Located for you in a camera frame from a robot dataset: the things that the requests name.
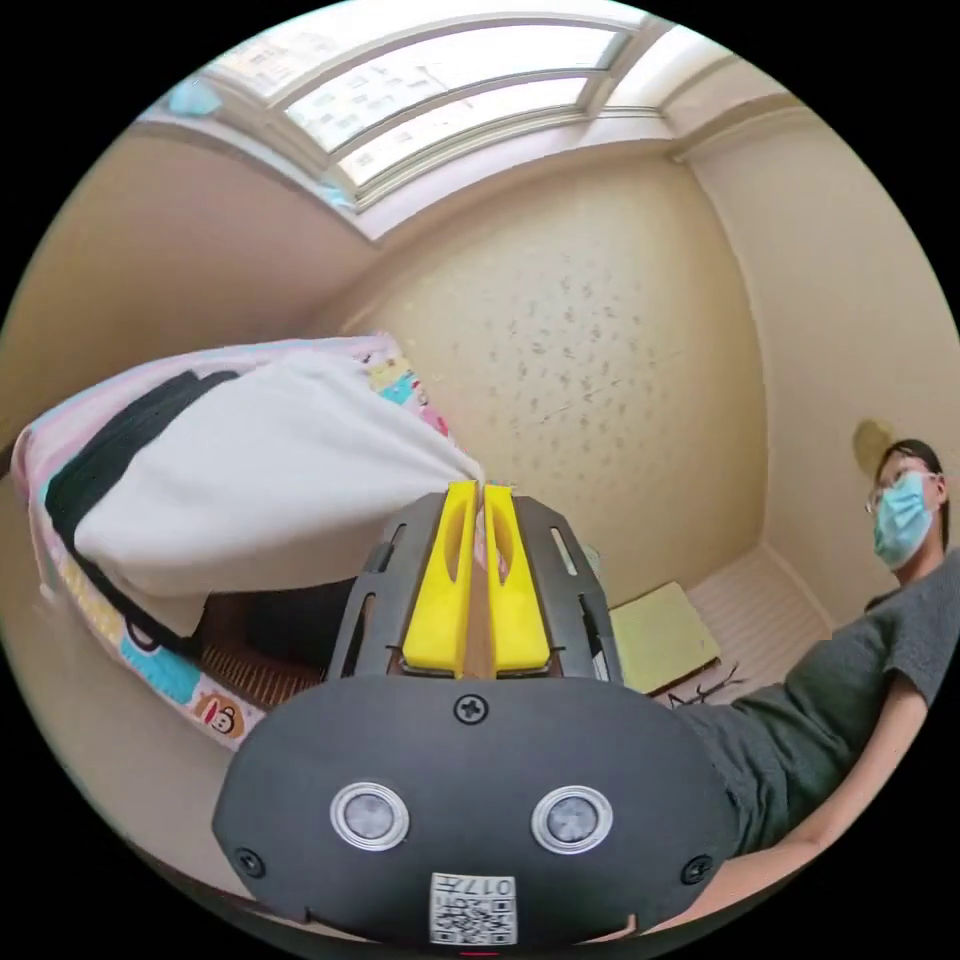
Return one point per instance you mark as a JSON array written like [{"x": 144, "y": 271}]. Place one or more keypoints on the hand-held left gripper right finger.
[{"x": 514, "y": 622}]

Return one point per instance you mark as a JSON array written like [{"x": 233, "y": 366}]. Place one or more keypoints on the person's left forearm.
[{"x": 787, "y": 862}]

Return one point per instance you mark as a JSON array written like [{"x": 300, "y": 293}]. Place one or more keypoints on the window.
[{"x": 450, "y": 90}]

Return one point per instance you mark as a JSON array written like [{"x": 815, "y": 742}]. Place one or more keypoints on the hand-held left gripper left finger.
[{"x": 439, "y": 615}]

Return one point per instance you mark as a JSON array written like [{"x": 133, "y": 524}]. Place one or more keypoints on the person's body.
[{"x": 817, "y": 712}]

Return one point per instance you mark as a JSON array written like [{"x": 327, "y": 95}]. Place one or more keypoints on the white long sleeve shirt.
[{"x": 285, "y": 480}]

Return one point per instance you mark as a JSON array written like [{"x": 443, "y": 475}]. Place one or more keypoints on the pale yellow flat cushion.
[{"x": 660, "y": 637}]

